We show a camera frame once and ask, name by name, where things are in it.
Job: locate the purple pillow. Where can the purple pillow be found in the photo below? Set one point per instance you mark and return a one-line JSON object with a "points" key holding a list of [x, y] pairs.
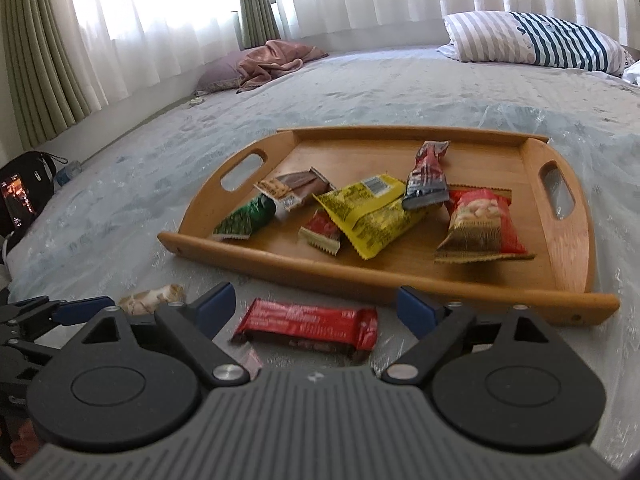
{"points": [[220, 72]]}

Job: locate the wooden tray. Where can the wooden tray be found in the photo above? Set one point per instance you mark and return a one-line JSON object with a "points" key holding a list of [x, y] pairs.
{"points": [[400, 265]]}

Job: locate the brown peanut packet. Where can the brown peanut packet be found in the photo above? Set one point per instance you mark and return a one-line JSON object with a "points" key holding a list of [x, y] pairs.
{"points": [[300, 185]]}

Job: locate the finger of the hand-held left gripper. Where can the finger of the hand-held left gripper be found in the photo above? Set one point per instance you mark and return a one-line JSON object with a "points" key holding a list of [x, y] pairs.
{"points": [[82, 310], [30, 306]]}

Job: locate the green curtain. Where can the green curtain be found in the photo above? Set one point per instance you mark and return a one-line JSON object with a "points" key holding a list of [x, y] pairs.
{"points": [[35, 60], [255, 5]]}

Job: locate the pink cloth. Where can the pink cloth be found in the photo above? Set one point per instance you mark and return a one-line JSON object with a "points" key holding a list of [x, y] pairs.
{"points": [[275, 60]]}

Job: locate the black bag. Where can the black bag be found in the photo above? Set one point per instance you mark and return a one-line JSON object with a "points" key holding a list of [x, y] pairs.
{"points": [[40, 172]]}

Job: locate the red biscuit packet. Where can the red biscuit packet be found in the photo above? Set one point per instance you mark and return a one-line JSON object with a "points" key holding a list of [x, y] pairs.
{"points": [[305, 322]]}

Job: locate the blue grey striped pillow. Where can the blue grey striped pillow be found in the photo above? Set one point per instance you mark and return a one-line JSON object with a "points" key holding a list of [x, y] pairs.
{"points": [[525, 40]]}

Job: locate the white pillow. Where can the white pillow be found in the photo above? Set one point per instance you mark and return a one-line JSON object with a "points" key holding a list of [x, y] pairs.
{"points": [[634, 72]]}

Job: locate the small red gold packet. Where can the small red gold packet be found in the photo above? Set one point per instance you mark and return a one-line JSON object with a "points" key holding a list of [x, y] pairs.
{"points": [[320, 230]]}

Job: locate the small round object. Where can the small round object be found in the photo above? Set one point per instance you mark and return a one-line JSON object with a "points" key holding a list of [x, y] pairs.
{"points": [[197, 102]]}

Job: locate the yellow snack packet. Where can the yellow snack packet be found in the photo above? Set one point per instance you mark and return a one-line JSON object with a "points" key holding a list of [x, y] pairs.
{"points": [[370, 215]]}

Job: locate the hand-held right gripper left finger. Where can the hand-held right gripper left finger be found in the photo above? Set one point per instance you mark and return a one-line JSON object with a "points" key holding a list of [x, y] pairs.
{"points": [[215, 310]]}

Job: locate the clear water bottle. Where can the clear water bottle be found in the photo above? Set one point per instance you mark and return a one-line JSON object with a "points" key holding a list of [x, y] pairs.
{"points": [[67, 172]]}

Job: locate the red gold nut packet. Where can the red gold nut packet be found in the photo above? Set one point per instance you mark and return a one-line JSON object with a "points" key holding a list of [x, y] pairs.
{"points": [[480, 230]]}

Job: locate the small pink packet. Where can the small pink packet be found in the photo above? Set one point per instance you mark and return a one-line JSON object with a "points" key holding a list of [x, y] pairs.
{"points": [[247, 360]]}

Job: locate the phone with lit screen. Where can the phone with lit screen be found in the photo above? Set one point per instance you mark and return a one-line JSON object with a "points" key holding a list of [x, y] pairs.
{"points": [[17, 197]]}

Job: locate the green pea packet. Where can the green pea packet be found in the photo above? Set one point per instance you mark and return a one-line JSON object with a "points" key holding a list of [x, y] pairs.
{"points": [[245, 217]]}

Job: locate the red silver snack packet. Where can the red silver snack packet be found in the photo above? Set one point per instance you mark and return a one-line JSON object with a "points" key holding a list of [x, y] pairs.
{"points": [[425, 180]]}

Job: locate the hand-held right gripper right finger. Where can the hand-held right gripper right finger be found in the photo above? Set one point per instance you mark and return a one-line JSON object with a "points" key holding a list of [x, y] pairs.
{"points": [[417, 310]]}

